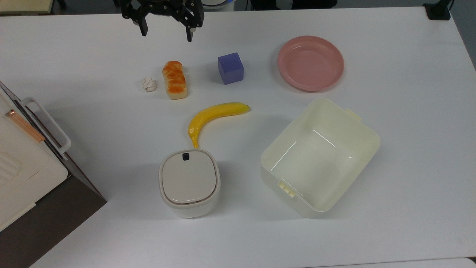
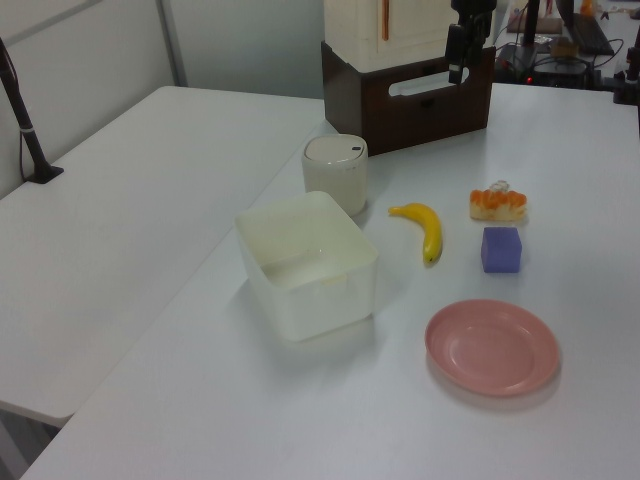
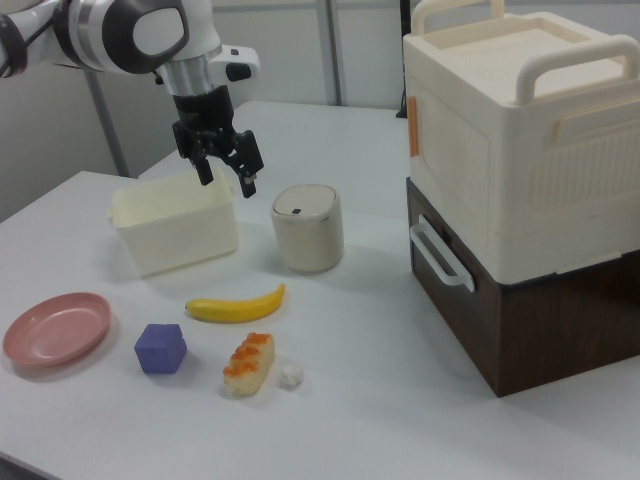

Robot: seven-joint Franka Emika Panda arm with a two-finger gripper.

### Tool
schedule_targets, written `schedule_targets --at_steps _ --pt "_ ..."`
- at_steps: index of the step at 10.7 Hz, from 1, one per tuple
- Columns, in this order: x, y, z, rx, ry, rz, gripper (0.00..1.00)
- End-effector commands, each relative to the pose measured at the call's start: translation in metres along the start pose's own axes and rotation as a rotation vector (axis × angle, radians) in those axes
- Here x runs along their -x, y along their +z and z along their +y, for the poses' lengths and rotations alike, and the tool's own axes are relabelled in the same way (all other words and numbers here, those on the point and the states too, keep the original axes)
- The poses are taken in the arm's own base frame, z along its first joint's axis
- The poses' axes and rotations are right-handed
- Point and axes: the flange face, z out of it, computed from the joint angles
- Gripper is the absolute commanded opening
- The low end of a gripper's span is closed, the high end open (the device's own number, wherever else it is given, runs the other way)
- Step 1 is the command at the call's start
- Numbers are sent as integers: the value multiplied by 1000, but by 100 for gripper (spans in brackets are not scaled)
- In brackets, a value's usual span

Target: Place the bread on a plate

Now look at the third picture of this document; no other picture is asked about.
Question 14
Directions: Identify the white toaster oven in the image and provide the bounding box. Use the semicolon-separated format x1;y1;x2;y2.
405;177;640;400

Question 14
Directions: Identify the purple cube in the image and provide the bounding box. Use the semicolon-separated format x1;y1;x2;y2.
133;323;189;376

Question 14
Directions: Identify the yellow toy banana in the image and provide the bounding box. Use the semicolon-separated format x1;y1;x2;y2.
183;282;287;325

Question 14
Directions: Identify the toy bread with orange topping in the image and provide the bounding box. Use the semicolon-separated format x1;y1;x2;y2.
222;331;277;400

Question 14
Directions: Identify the crumpled white paper ball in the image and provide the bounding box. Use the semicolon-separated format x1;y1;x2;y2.
277;364;305;390

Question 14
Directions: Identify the grey metal pole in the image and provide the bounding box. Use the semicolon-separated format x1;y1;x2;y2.
87;67;137;178
328;0;348;107

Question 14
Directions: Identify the white cabinet handle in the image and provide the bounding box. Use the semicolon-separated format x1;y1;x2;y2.
408;214;476;292

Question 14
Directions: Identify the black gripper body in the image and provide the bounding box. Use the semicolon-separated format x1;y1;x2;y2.
171;85;247;160

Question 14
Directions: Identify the cream toy microwave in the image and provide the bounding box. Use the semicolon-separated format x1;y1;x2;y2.
402;0;640;275

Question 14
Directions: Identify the cream plastic tub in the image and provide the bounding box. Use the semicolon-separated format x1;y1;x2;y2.
107;167;240;280

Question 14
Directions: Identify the cream mini trash can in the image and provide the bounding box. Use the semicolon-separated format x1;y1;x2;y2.
270;184;345;274

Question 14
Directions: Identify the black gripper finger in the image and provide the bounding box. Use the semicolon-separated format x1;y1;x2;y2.
223;129;266;199
191;145;215;188

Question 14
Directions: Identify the pink plastic plate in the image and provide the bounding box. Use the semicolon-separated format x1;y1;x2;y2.
2;292;113;371

